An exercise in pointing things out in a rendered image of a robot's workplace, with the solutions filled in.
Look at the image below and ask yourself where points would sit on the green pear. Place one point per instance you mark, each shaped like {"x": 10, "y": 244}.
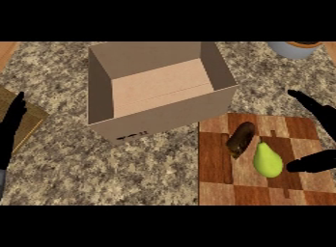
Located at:
{"x": 267, "y": 160}

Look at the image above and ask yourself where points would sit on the open cardboard box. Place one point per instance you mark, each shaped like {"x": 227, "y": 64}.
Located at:
{"x": 165, "y": 90}

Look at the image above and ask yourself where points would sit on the woven tan placemat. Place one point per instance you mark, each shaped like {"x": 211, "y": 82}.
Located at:
{"x": 5, "y": 109}

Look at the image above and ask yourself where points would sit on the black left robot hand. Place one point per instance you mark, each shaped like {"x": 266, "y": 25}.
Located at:
{"x": 5, "y": 135}

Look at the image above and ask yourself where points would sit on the dark brown oblong vegetable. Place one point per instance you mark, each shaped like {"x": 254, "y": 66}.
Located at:
{"x": 241, "y": 138}

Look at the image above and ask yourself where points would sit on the checkered wooden cutting board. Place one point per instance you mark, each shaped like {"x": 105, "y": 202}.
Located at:
{"x": 214, "y": 167}

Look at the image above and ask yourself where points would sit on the grey pot with brown rim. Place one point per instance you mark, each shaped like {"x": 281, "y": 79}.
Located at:
{"x": 294, "y": 49}

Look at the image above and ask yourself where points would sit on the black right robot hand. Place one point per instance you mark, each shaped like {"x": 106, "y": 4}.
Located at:
{"x": 332, "y": 128}

